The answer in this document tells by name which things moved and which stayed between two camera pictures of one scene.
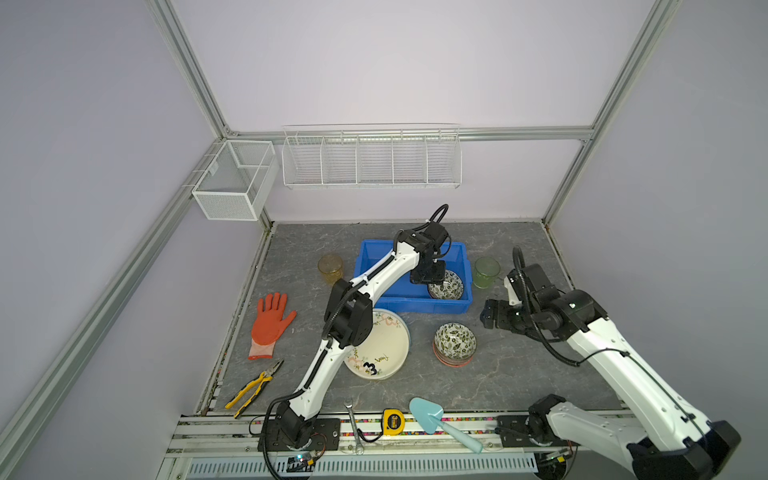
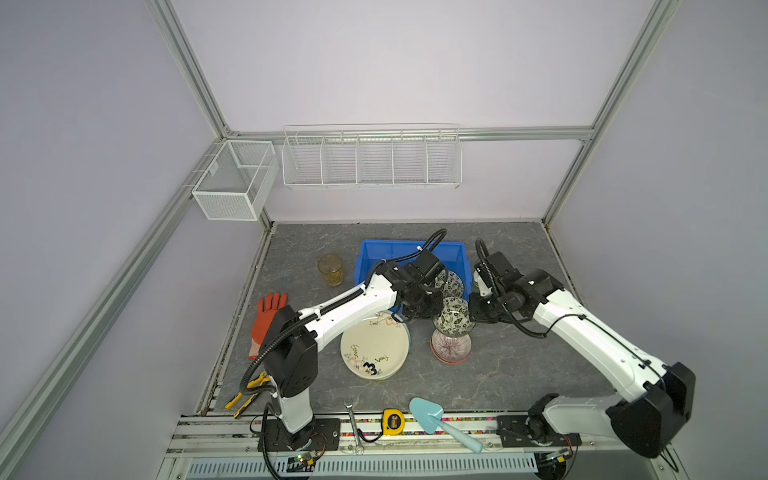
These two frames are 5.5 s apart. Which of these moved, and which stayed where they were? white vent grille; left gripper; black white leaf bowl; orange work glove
Moved: left gripper
Stayed: orange work glove; black white leaf bowl; white vent grille
